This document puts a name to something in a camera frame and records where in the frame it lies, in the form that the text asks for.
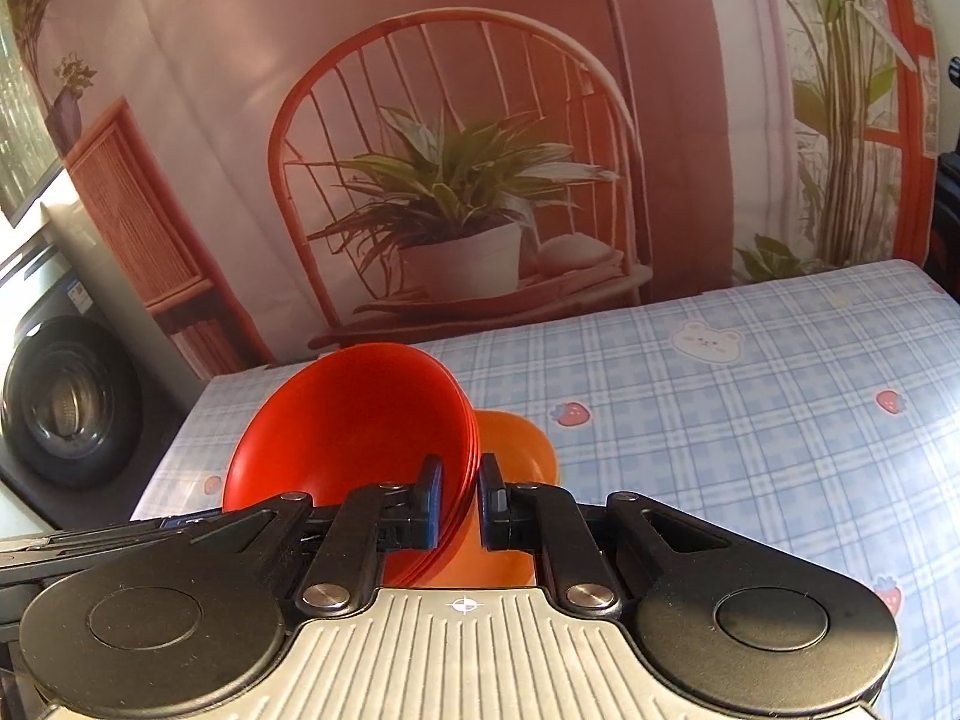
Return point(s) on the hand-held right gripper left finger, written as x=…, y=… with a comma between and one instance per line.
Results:
x=430, y=502

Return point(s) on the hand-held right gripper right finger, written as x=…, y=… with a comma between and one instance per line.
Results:
x=489, y=502

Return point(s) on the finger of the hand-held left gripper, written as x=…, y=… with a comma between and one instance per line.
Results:
x=90, y=544

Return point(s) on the orange plate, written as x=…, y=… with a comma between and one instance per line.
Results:
x=525, y=450

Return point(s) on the grey washing machine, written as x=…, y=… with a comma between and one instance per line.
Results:
x=82, y=390

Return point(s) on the blue checked tablecloth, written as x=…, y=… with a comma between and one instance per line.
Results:
x=712, y=420

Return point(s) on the window with patterned glass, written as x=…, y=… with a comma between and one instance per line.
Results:
x=22, y=142

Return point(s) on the printed wall tapestry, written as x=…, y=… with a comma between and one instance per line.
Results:
x=225, y=127

